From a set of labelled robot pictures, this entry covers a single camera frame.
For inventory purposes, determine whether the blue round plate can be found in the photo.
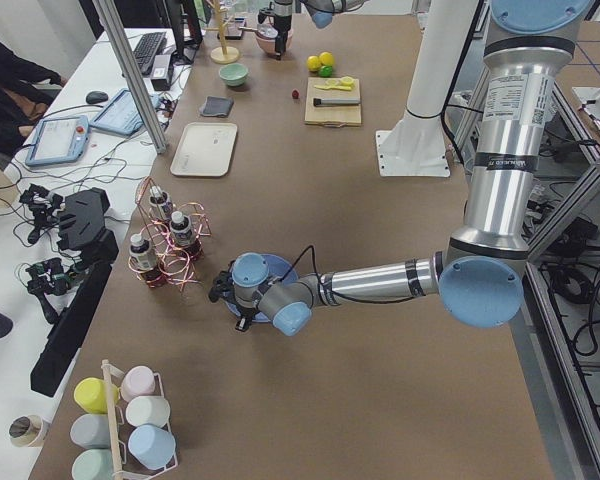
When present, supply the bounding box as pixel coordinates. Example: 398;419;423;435
224;253;299;323

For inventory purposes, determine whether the pink ice bucket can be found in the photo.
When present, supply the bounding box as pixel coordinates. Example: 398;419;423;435
256;24;277;56

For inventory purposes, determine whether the lower yellow lemon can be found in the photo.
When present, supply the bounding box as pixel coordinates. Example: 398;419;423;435
306;55;322;72

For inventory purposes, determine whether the yellow lemon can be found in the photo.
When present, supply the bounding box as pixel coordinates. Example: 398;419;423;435
318;51;335;67
306;55;322;72

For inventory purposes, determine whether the upper yellow lemon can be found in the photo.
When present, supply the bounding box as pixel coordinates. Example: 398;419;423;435
318;51;335;67

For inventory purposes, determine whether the green lime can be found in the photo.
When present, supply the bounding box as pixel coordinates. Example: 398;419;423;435
318;65;333;78

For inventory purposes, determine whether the mint green bowl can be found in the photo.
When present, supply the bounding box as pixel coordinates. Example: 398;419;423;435
218;63;249;87

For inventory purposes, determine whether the wooden mug tree stand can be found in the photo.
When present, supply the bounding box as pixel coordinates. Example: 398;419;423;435
205;0;240;65

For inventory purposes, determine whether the steel muddler black tip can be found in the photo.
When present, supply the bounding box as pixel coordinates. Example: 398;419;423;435
312;97;360;107

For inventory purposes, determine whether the yellow plastic knife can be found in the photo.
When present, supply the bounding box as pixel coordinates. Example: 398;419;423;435
313;83;353;92

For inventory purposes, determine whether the bamboo cutting board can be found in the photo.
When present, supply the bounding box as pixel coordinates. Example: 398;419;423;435
304;77;362;127

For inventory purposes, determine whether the grey folded cloth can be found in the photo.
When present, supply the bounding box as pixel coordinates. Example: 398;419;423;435
199;96;234;118

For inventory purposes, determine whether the front drink bottle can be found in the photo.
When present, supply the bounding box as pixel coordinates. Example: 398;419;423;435
169;210;202;261

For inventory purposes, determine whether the drink bottle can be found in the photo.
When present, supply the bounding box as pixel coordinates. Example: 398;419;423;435
149;185;174;222
129;233;166;288
169;210;202;261

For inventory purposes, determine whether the left back drink bottle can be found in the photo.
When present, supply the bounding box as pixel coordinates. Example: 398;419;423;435
129;233;166;288

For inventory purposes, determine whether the pink cup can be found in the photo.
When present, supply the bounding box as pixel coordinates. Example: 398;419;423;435
120;365;156;402

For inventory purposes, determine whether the cream rabbit tray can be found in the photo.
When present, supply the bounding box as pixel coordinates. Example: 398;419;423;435
170;122;238;177

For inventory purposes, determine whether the black keyboard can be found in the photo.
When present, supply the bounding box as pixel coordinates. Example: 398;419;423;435
133;32;166;76

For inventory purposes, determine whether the white cup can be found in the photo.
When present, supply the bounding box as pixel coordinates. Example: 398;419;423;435
125;396;171;428

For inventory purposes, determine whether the right back drink bottle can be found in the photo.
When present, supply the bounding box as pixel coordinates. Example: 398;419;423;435
149;185;174;222

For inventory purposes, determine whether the light blue cup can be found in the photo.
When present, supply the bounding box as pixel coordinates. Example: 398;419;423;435
127;424;176;470

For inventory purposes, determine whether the white cup rack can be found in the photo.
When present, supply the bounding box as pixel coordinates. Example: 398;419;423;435
101;359;179;479

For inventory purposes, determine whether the yellow cup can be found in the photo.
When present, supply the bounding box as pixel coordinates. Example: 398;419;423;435
73;377;107;414

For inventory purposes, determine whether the far teach pendant tablet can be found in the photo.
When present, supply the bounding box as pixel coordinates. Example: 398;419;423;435
89;89;144;136

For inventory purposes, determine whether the teach pendant tablet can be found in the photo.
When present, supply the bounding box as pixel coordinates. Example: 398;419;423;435
89;89;144;136
25;115;89;167

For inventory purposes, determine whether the grey cup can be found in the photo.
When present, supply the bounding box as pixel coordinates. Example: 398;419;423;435
70;414;110;449

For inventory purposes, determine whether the black computer mouse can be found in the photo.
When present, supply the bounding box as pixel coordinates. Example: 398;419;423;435
85;91;109;105

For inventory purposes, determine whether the mint green cup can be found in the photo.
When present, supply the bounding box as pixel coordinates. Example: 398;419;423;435
71;449;113;480

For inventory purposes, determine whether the near teach pendant tablet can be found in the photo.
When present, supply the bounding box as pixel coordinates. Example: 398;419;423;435
25;115;89;167

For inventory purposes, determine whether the tape roll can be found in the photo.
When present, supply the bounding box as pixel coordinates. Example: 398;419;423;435
9;415;50;447

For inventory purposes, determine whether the copper wire bottle rack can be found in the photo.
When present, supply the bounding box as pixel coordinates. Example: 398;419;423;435
127;177;211;290

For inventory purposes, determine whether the aluminium frame post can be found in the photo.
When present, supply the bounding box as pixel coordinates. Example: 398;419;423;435
93;0;167;154

